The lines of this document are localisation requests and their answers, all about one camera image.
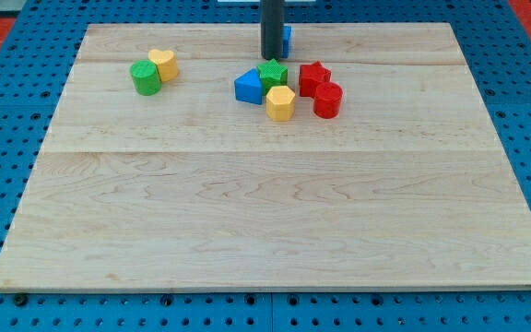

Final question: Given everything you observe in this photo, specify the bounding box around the wooden board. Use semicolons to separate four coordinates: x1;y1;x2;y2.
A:
0;23;531;293

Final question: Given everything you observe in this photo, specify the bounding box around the yellow hexagon block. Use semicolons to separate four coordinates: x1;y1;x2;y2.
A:
265;86;295;122

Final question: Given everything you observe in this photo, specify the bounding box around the blue triangle block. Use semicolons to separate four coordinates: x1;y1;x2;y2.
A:
234;68;263;105

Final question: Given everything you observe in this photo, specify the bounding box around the red cylinder block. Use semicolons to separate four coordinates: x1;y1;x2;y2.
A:
313;82;343;119

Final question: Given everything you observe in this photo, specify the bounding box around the green star block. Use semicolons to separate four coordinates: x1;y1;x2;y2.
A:
256;59;289;95

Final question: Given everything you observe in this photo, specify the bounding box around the red star block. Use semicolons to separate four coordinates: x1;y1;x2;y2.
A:
299;61;332;98

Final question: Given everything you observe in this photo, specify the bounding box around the blue cube block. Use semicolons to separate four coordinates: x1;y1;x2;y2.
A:
281;25;292;58

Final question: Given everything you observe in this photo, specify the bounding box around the yellow heart block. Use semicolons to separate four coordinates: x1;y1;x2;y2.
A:
147;49;179;82

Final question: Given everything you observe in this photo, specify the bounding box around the green cylinder block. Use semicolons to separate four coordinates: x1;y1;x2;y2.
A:
130;60;161;96

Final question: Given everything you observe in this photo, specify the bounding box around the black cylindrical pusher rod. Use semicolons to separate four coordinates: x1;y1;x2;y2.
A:
260;0;285;60

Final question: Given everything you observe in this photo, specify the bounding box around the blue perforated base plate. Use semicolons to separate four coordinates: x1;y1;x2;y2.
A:
0;1;531;331

